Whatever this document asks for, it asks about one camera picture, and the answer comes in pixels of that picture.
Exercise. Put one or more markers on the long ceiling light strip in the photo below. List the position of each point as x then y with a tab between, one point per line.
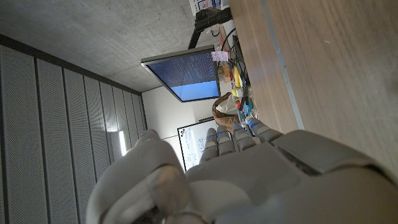
122	143

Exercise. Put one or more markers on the yellow ball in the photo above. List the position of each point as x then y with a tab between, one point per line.
234	92

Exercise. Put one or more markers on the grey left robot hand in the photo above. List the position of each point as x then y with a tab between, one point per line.
255	180

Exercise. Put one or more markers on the pale sticky note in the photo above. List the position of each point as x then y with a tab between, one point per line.
219	56

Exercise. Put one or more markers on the black computer monitor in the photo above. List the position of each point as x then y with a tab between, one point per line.
186	74

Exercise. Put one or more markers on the whiteboard with black frame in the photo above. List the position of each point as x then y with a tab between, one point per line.
191	143

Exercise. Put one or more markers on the yellow banana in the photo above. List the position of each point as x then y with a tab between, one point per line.
237	77

